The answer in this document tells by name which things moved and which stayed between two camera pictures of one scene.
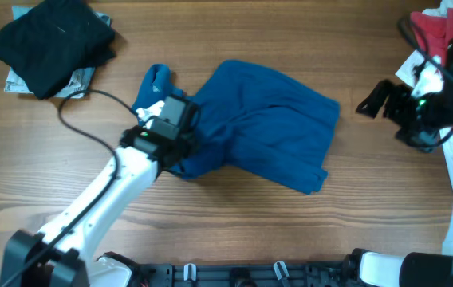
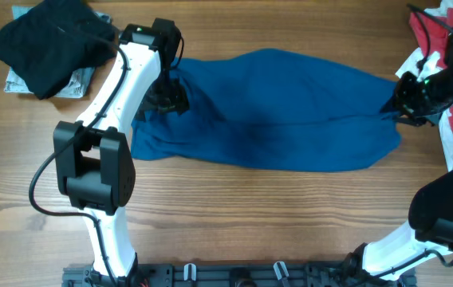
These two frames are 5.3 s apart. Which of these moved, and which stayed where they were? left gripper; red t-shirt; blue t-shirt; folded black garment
Moved: blue t-shirt; left gripper
Stayed: folded black garment; red t-shirt
